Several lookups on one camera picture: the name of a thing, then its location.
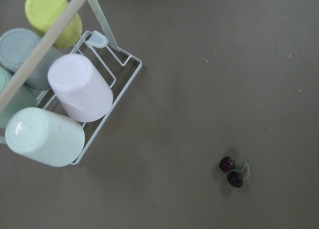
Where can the yellow cup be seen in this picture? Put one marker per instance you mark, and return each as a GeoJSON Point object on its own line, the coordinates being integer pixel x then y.
{"type": "Point", "coordinates": [42, 14]}

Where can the wooden rack handle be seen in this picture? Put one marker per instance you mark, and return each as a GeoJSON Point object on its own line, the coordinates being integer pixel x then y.
{"type": "Point", "coordinates": [39, 52]}

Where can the grey cup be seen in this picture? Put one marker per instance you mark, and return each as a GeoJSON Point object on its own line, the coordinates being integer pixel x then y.
{"type": "Point", "coordinates": [16, 45]}

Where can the white cup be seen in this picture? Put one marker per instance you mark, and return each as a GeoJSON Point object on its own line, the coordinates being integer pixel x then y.
{"type": "Point", "coordinates": [44, 136]}

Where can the pink cup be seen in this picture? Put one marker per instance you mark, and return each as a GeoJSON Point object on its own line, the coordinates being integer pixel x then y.
{"type": "Point", "coordinates": [80, 88]}

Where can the dark red cherry pair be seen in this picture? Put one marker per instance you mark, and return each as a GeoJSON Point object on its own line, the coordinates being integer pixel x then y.
{"type": "Point", "coordinates": [234, 177]}

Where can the white wire cup rack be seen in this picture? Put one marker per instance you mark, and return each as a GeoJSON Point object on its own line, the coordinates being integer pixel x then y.
{"type": "Point", "coordinates": [117, 67]}

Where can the mint green cup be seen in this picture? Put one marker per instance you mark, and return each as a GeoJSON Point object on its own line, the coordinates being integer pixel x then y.
{"type": "Point", "coordinates": [24, 98]}

